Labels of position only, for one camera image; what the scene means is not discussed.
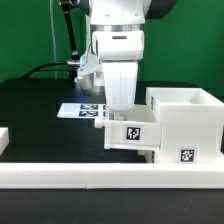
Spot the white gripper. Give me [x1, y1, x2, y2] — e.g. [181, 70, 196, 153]
[77, 30, 144, 113]

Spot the white U-shaped fence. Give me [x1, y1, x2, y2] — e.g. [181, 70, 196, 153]
[0, 127, 224, 190]

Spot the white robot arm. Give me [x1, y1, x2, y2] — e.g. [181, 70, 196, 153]
[60, 0, 177, 116]

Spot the white marker sheet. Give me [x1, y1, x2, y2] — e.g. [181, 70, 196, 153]
[57, 103, 106, 119]

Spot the white drawer cabinet box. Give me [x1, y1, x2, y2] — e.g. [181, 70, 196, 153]
[146, 87, 224, 164]

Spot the black cable on base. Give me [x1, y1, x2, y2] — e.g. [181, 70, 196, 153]
[21, 61, 81, 80]

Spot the white hanging cable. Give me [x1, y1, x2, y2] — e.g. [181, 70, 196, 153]
[49, 0, 58, 80]

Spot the white drawer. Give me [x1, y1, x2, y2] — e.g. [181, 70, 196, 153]
[138, 151, 155, 163]
[94, 105, 162, 151]

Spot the white front drawer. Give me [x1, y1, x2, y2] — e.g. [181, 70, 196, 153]
[138, 151, 155, 163]

